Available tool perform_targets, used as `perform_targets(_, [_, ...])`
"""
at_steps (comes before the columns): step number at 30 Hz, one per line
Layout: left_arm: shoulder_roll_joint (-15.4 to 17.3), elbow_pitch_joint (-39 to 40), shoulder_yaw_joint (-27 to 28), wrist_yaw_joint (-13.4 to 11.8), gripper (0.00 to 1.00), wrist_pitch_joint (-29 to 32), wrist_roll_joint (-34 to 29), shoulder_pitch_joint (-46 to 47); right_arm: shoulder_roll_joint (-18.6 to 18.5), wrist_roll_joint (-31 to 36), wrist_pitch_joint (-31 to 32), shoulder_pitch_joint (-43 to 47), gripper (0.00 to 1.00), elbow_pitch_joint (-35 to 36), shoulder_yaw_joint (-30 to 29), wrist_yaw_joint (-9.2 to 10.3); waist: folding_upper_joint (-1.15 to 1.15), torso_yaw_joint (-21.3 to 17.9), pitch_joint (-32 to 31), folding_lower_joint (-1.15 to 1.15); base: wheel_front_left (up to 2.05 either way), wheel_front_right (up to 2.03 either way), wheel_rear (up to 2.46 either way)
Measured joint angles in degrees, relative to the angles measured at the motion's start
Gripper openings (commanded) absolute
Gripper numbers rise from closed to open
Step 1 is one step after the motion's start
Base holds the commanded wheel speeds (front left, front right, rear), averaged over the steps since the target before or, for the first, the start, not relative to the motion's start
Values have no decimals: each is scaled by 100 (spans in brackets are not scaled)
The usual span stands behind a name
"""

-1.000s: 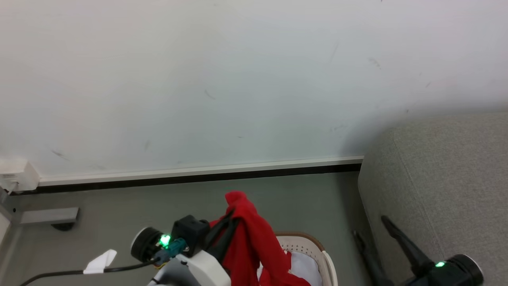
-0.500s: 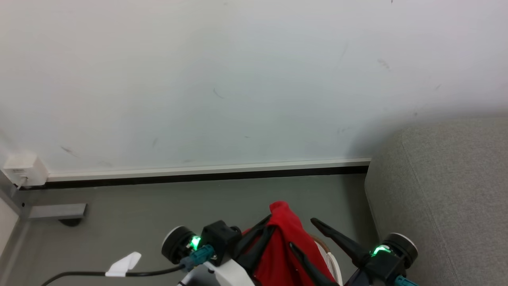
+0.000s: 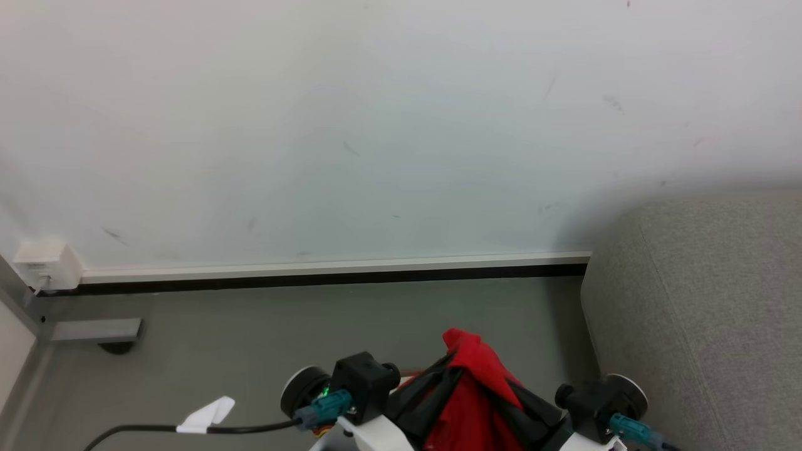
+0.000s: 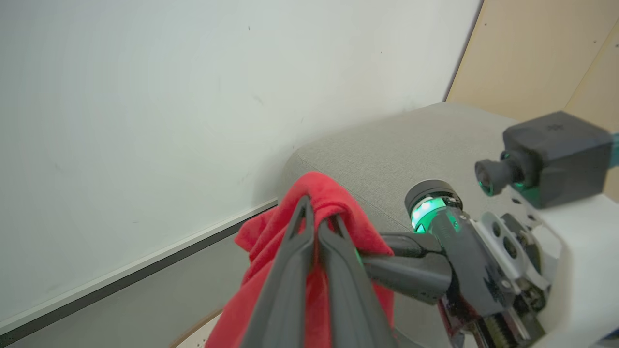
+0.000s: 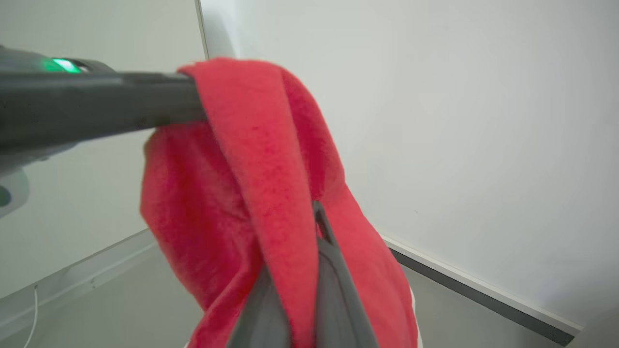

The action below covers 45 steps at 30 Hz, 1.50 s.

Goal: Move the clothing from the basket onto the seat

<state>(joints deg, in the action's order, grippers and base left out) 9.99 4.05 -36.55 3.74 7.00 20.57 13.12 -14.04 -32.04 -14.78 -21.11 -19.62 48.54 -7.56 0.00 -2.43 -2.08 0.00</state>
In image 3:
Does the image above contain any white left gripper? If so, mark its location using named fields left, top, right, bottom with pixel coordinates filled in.
left=310, top=415, right=416, bottom=451

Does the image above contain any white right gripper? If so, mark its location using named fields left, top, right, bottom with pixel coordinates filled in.
left=550, top=433, right=628, bottom=451

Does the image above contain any red garment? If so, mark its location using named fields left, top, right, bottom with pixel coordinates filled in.
left=422, top=328, right=528, bottom=451

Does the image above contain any white and black baseboard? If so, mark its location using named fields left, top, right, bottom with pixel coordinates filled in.
left=38, top=251, right=593, bottom=297

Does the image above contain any grey fabric sofa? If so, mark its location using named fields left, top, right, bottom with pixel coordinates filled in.
left=580, top=191, right=802, bottom=451

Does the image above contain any grey metal furniture leg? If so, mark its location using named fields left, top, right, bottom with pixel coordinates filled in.
left=0, top=254, right=144, bottom=433

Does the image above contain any teal right cable connector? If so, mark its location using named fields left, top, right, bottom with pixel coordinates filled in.
left=607, top=413, right=664, bottom=449

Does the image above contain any teal cable connector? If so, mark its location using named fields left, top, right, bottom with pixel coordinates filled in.
left=294, top=389, right=353, bottom=432
left=607, top=413, right=664, bottom=449

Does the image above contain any teal left cable connector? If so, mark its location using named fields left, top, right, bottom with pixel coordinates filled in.
left=294, top=389, right=353, bottom=432

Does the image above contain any black cable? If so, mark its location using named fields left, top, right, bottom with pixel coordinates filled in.
left=83, top=420, right=303, bottom=451

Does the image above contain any white paper cable tag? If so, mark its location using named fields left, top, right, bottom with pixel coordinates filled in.
left=176, top=396, right=236, bottom=435

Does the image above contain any white wall power box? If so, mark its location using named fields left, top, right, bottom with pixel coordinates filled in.
left=13, top=240, right=83, bottom=293

